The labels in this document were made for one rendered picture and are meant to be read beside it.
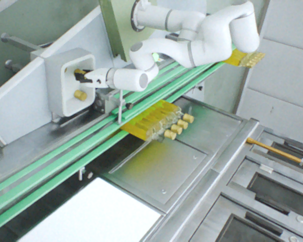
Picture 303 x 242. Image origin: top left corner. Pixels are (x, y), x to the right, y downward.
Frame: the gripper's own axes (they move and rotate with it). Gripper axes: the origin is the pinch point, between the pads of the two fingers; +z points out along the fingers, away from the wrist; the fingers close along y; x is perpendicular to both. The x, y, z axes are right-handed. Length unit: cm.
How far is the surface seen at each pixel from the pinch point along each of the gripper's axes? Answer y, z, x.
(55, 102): -9.9, 7.4, -8.2
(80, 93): 2.7, 7.1, -9.4
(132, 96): 19.7, -6.9, -15.2
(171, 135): 22.3, -23.4, -32.6
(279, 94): 610, 59, -238
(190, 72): 77, -6, -22
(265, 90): 610, 88, -229
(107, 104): 10.0, 0.0, -16.3
